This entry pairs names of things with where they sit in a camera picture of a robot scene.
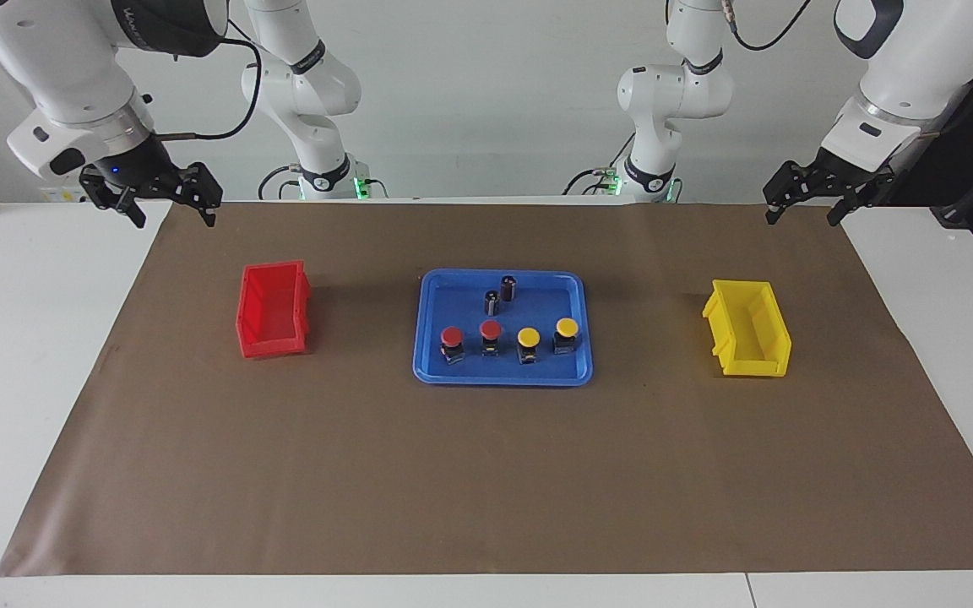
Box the black left base cable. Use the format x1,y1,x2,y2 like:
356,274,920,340
565,131,635,197

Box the yellow plastic bin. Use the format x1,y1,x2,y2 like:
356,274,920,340
702,280,792,378

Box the red plastic bin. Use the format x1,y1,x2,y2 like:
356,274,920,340
236,260,313,360

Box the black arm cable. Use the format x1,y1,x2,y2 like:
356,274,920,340
719,0,815,52
153,15,264,141

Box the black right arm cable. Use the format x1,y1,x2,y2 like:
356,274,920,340
153,15,264,141

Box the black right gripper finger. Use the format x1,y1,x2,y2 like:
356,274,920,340
79,167,149,230
151,160,224,228

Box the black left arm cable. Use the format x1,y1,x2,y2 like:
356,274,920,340
719,0,815,52

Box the black base cable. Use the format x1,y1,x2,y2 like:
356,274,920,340
257,165,302,201
565,131,635,197

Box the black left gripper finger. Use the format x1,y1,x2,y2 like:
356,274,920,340
763,160,825,226
826,173,897,227

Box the black right base cable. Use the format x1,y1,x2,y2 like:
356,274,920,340
257,165,302,201

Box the brown paper mat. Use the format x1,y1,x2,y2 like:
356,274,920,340
0,200,973,578

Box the blue plastic tray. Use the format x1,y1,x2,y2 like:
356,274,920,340
412,269,595,388

